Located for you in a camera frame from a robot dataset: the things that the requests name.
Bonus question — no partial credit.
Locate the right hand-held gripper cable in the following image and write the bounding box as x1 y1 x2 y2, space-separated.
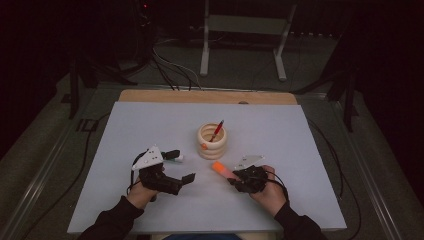
264 171 290 202

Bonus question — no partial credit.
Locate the white cable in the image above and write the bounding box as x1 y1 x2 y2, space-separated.
152 46 203 91

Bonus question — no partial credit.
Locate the person's right hand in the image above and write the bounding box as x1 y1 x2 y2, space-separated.
248 164 290 218

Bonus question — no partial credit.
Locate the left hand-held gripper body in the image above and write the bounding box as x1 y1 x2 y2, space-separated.
131 145 185 196

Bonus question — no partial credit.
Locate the black equipment with red light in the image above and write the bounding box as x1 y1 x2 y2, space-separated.
133 0 155 64

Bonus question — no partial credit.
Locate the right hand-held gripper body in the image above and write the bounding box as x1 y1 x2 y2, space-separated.
229 154 270 195

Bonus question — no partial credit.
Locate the red pen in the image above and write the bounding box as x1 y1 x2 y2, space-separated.
209 119 225 143

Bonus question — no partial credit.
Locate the white metal stand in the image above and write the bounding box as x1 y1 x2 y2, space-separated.
199 0 298 83

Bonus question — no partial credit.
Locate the orange pink highlighter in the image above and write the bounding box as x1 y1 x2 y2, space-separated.
211 161 239 181

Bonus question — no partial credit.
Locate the cream ribbed pen holder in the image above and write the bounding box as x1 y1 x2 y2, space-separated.
196 122 228 161

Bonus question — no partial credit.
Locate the person's left hand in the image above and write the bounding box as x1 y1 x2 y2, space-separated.
126 166 166 210

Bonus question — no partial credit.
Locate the hand-held gripper cable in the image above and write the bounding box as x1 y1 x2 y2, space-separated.
264 171 290 202
126 151 148 196

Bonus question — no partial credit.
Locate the left hand-held gripper cable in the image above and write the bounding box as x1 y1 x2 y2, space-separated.
126 151 148 196

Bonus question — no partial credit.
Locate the black stand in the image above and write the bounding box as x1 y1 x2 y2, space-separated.
68 56 101 120
326 66 360 133

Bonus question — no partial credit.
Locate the black floor cable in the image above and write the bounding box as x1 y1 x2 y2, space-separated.
306 118 363 240
19 113 111 240

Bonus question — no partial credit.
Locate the white board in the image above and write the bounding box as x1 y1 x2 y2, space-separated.
66 101 348 234

